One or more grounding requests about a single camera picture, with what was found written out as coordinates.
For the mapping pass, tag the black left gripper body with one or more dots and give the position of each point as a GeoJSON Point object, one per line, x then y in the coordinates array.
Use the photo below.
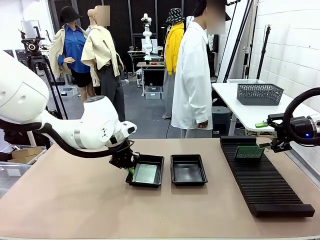
{"type": "Point", "coordinates": [122, 157]}

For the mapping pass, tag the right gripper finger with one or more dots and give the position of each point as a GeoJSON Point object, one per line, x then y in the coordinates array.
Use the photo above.
{"type": "Point", "coordinates": [273, 120]}
{"type": "Point", "coordinates": [277, 146]}

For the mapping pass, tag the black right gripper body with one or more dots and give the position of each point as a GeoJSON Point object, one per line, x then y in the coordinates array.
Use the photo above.
{"type": "Point", "coordinates": [300, 128]}

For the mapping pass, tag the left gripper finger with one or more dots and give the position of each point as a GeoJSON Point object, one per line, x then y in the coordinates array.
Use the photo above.
{"type": "Point", "coordinates": [131, 171]}
{"type": "Point", "coordinates": [137, 155]}

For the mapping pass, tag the green perforated circuit board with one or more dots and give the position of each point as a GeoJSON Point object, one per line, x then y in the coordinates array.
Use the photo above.
{"type": "Point", "coordinates": [146, 172]}
{"type": "Point", "coordinates": [248, 153]}

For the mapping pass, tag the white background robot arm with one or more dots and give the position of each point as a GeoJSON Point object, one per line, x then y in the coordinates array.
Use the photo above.
{"type": "Point", "coordinates": [147, 37]}

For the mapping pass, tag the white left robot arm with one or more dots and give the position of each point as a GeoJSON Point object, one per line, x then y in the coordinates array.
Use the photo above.
{"type": "Point", "coordinates": [95, 125]}

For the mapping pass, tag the black ESD tray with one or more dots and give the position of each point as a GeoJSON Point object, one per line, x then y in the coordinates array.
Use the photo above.
{"type": "Point", "coordinates": [155, 183]}
{"type": "Point", "coordinates": [188, 172]}

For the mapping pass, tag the person hand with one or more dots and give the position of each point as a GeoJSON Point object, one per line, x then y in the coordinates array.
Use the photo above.
{"type": "Point", "coordinates": [203, 124]}

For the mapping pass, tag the grey plastic basket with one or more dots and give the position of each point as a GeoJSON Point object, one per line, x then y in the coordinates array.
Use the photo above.
{"type": "Point", "coordinates": [260, 93]}

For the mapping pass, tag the white table with basket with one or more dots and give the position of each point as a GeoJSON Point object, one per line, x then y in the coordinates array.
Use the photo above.
{"type": "Point", "coordinates": [240, 110]}

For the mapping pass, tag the black slotted board rack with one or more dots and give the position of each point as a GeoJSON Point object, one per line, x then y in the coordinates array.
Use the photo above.
{"type": "Point", "coordinates": [270, 190]}

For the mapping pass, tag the clear plastic bin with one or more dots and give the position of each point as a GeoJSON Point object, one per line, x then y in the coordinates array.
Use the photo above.
{"type": "Point", "coordinates": [245, 81]}

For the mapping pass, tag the dark grey plastic stool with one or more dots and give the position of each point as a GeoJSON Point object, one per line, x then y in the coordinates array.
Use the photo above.
{"type": "Point", "coordinates": [221, 120]}

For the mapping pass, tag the clear floor storage box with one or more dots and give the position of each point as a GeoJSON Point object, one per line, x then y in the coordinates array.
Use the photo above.
{"type": "Point", "coordinates": [153, 92]}

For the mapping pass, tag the thin black light stand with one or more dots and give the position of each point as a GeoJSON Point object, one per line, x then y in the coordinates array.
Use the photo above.
{"type": "Point", "coordinates": [263, 55]}

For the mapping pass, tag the black leaning stand poles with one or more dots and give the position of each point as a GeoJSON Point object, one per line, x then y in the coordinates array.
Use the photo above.
{"type": "Point", "coordinates": [237, 45]}

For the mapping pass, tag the background work table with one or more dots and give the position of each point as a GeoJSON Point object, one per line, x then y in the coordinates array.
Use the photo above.
{"type": "Point", "coordinates": [150, 64]}

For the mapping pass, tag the person in white shirt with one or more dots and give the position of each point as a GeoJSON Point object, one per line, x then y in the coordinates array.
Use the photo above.
{"type": "Point", "coordinates": [192, 75]}

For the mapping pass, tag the mannequin with cream jacket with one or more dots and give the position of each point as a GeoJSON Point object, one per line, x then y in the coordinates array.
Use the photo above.
{"type": "Point", "coordinates": [105, 62]}

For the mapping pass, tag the brown cardboard box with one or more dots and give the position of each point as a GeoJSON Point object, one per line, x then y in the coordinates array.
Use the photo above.
{"type": "Point", "coordinates": [25, 153]}

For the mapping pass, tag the mannequin with yellow hoodie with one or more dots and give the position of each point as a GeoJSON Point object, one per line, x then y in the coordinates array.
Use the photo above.
{"type": "Point", "coordinates": [172, 55]}

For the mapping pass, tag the mannequin with blue shirt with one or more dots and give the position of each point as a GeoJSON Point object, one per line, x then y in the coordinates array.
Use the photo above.
{"type": "Point", "coordinates": [72, 50]}

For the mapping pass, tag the patterned bucket hat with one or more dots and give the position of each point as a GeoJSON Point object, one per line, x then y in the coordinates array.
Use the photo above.
{"type": "Point", "coordinates": [175, 15]}

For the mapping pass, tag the black mannequin hat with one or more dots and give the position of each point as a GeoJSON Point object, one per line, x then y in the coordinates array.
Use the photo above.
{"type": "Point", "coordinates": [68, 15]}

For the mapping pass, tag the black camera tripod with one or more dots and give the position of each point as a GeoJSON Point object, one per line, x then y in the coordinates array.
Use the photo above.
{"type": "Point", "coordinates": [32, 50]}

